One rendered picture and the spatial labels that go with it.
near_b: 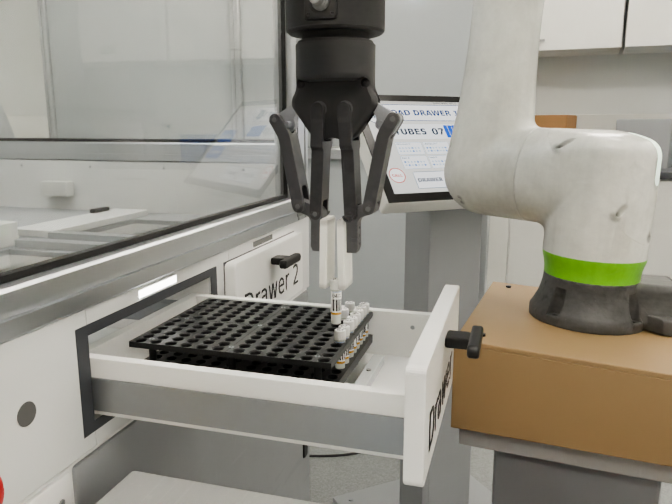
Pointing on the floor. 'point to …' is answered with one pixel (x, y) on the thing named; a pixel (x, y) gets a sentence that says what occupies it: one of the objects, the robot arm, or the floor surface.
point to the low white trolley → (184, 492)
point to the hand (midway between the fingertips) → (336, 252)
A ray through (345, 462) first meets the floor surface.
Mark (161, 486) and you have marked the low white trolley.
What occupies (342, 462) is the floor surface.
